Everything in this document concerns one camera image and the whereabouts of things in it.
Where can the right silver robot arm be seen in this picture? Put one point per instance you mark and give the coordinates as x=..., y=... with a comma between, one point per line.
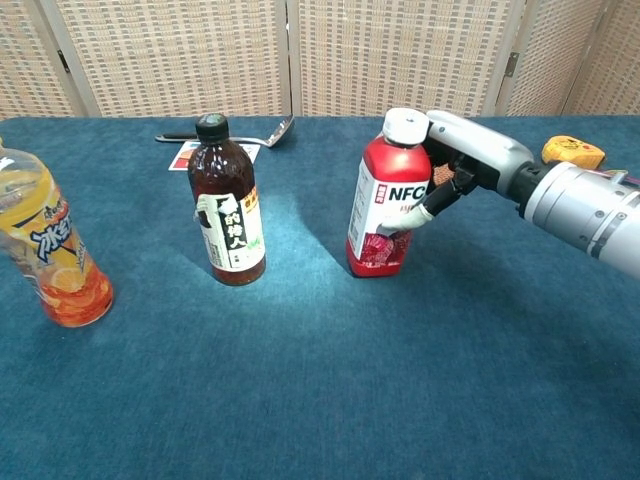
x=585, y=210

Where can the orange iced tea bottle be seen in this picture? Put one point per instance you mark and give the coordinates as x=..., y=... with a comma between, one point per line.
x=55, y=250

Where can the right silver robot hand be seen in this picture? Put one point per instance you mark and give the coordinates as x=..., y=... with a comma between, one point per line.
x=490, y=155

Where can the round woven rattan coaster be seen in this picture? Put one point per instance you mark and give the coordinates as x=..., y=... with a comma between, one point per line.
x=442, y=174

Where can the blue felt table cover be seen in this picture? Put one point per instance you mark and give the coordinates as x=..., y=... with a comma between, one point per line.
x=300, y=375

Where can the dark brown tea bottle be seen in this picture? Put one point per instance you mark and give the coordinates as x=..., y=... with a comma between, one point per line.
x=225, y=190

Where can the woven folding screen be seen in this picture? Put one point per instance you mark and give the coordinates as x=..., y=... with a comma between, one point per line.
x=175, y=55

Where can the yellow tape measure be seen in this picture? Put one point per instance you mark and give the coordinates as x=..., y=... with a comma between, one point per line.
x=570, y=150

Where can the printed paper card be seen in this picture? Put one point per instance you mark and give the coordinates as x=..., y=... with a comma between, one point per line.
x=179, y=158

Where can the red NFC juice bottle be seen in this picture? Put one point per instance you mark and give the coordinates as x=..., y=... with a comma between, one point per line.
x=390, y=170

